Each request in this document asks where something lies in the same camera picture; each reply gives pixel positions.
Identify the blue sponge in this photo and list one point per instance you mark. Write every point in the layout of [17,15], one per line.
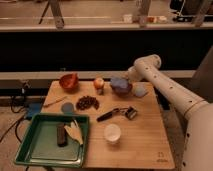
[118,82]

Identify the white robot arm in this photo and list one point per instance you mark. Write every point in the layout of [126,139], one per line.
[198,145]

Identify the purple bowl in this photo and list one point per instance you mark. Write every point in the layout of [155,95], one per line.
[118,90]

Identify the red bowl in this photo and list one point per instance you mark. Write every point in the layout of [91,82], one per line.
[69,81]

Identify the bunch of dark grapes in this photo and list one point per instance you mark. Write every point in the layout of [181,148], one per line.
[86,102]

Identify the light blue cup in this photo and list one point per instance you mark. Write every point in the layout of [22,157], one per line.
[139,91]

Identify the grey round lid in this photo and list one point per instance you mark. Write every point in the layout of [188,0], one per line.
[67,107]

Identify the white plastic cup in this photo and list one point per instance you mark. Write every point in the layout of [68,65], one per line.
[112,133]

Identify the wooden cutting board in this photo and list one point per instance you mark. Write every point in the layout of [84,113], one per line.
[143,143]

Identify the wooden stick utensil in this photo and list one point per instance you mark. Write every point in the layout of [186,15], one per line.
[54,102]

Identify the dark rectangular block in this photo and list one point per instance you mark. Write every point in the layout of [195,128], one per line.
[61,135]

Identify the blue box on floor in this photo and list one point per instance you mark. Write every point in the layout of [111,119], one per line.
[33,109]

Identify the green plastic tray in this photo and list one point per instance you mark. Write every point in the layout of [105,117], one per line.
[39,145]

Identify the black handled vegetable peeler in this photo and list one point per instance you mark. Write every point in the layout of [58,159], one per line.
[129,112]

